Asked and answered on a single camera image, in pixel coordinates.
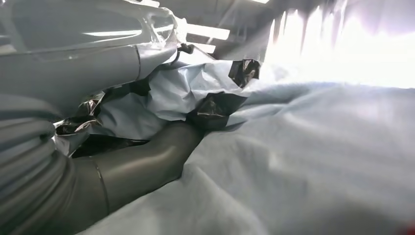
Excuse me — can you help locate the grey poly mailer package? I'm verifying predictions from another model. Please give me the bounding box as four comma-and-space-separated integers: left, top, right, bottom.
52, 57, 415, 235

